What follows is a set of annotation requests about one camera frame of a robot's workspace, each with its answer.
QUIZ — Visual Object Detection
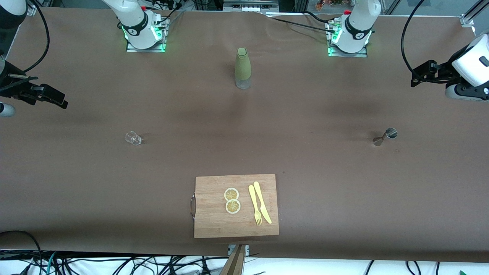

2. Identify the steel jigger measuring cup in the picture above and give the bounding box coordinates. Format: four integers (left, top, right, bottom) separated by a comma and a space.
372, 128, 398, 147

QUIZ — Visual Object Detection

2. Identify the small clear glass cup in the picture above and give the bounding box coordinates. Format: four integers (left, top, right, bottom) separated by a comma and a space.
125, 131, 143, 146

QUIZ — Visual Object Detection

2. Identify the brown table cover sheet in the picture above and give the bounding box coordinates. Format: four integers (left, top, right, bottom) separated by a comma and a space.
0, 7, 489, 263

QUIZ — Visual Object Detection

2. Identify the green sleeved glass bottle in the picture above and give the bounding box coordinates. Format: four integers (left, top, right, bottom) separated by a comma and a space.
234, 47, 252, 90

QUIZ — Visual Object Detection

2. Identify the white power strip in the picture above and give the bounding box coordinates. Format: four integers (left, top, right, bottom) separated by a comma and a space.
223, 0, 279, 14

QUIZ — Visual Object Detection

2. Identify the yellow plastic knife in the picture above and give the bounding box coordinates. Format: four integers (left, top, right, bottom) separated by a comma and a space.
253, 181, 272, 224

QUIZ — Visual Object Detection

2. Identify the yellow plastic fork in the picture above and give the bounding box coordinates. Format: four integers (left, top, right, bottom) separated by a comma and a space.
248, 185, 263, 226

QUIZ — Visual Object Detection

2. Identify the wooden cutting board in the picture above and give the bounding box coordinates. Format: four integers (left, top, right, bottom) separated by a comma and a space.
190, 174, 280, 239

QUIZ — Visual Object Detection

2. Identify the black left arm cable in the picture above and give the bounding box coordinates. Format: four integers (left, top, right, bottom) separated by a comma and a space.
400, 0, 427, 74

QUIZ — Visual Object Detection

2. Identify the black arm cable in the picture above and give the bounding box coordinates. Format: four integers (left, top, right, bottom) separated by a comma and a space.
23, 0, 50, 74
400, 0, 427, 74

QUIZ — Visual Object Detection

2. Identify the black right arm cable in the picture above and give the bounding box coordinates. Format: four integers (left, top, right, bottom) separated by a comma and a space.
23, 0, 50, 74

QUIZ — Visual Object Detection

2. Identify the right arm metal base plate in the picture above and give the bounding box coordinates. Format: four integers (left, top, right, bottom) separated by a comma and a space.
126, 17, 166, 53

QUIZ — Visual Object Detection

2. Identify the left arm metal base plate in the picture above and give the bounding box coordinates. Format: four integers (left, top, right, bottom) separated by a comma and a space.
328, 21, 368, 58

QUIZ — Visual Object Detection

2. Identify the black looped floor cable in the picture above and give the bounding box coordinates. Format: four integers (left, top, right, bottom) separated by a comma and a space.
0, 230, 44, 275

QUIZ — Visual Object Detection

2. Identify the black cable on sheet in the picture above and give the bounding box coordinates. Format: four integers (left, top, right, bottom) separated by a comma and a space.
264, 11, 334, 33

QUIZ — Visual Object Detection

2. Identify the black floor cable tangle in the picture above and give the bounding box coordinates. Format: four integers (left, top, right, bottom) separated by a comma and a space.
0, 250, 216, 275

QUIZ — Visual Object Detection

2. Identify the wooden post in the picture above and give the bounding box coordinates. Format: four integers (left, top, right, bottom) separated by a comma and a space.
220, 244, 247, 275

